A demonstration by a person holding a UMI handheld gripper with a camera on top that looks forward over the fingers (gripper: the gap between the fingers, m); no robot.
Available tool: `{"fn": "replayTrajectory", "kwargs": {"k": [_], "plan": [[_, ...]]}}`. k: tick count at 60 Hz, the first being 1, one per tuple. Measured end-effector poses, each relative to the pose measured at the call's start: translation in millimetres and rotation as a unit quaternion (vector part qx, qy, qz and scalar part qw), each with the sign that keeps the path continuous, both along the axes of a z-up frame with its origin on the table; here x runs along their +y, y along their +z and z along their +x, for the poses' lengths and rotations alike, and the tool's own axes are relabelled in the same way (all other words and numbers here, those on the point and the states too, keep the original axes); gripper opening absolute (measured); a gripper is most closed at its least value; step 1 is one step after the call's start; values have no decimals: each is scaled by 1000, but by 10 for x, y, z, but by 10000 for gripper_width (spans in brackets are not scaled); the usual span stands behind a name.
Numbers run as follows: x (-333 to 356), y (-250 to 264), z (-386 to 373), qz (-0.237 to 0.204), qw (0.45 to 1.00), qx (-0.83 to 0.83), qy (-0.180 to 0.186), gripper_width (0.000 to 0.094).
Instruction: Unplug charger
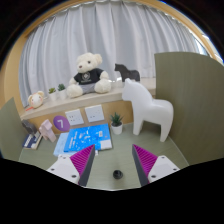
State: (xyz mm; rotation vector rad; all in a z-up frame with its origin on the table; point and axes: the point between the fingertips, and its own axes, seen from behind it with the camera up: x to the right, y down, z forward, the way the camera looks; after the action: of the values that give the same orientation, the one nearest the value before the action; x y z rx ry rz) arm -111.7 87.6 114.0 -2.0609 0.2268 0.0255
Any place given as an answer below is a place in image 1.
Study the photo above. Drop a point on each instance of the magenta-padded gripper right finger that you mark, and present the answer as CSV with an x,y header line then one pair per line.
x,y
162,166

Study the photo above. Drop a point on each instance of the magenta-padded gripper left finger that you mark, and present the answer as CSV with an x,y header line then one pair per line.
x,y
63,167

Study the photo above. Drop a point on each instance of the black charger block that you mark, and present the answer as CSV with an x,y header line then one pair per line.
x,y
117,174

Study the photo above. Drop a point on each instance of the light blue book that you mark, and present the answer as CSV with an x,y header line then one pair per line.
x,y
61,145

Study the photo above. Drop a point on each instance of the bright blue book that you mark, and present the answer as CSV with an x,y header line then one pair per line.
x,y
86,136

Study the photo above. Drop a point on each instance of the pink horse figurine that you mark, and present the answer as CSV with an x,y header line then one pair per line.
x,y
46,131

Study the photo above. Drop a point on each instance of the purple round number sign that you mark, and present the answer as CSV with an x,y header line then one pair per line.
x,y
61,123

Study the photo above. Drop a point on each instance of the grey horse figurine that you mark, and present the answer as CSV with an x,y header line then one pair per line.
x,y
29,126

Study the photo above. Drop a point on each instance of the large white horse figurine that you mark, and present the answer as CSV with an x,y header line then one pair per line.
x,y
150,110

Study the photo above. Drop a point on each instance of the small plant in white pot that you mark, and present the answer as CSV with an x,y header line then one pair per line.
x,y
62,94
116,128
52,96

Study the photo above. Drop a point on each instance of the green partition panel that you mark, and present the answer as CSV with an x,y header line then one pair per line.
x,y
196,106
10,133

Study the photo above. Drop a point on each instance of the wooden shelf ledge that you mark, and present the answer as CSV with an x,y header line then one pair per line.
x,y
66,103

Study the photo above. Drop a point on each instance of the orange and cream plush toy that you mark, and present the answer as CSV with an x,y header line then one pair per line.
x,y
36,100

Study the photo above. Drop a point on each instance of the black horse figurine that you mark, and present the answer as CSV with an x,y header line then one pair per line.
x,y
128,74

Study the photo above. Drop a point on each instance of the cream teddy bear black shirt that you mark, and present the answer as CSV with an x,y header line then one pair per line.
x,y
88,61

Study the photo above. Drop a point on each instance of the grey curtain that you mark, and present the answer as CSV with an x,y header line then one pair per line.
x,y
116,33

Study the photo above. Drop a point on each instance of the white wall socket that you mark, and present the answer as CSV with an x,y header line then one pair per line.
x,y
74,117
94,113

